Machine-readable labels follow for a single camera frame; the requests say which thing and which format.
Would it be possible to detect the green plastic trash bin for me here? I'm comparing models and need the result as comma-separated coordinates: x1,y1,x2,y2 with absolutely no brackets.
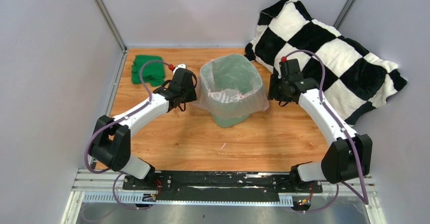
201,54,263,128

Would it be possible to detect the pink translucent trash bag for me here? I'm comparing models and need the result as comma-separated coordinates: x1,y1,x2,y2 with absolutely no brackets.
193,54,270,119

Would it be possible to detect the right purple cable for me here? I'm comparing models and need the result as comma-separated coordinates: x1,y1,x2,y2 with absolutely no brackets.
280,50,370,214

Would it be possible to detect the green folded cloth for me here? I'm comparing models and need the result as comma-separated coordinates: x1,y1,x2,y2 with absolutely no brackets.
131,55,165,87

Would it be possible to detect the black white checkered blanket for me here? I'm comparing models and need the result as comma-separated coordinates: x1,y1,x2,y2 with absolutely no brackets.
245,0,407,125

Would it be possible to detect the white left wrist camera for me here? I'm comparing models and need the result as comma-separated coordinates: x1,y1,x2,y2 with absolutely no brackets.
172,63,187,74

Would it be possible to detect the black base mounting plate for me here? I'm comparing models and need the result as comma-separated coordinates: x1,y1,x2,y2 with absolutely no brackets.
122,170,323,203

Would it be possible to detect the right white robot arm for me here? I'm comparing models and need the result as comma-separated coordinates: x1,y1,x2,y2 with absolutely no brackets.
267,58,373,193

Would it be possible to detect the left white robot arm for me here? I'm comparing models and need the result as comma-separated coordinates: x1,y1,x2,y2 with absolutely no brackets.
85,67,197,190

